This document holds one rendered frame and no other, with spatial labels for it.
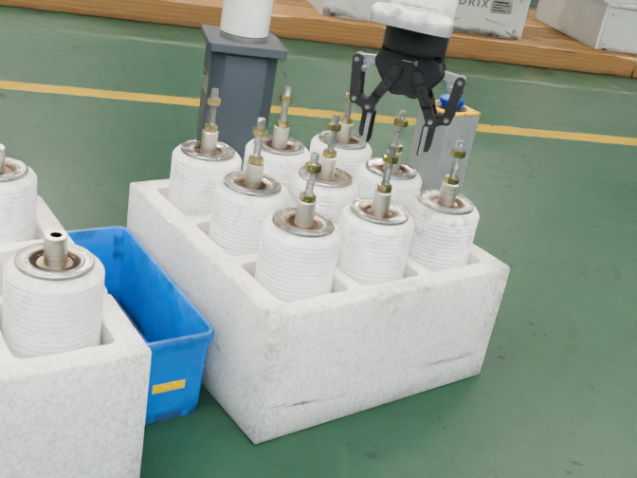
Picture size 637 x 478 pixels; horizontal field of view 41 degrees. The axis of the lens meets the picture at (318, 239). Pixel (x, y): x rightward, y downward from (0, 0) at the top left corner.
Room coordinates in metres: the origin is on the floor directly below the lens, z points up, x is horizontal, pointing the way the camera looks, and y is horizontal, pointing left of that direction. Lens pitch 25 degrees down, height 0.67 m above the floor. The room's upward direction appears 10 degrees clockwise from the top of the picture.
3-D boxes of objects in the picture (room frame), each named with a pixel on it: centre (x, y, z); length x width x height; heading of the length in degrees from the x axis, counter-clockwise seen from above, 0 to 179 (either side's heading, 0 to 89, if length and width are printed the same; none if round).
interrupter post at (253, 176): (1.02, 0.10, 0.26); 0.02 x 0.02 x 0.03
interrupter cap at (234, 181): (1.02, 0.10, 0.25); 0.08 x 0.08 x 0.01
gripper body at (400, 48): (1.00, -0.07, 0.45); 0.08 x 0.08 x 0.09
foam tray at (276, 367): (1.09, 0.01, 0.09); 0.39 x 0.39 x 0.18; 40
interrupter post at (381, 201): (1.00, -0.07, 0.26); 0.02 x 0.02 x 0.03
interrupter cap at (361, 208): (1.00, -0.07, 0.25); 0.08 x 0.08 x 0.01
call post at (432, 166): (1.34, -0.17, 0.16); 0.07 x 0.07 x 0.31; 40
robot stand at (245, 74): (1.62, 0.21, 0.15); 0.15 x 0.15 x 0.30; 18
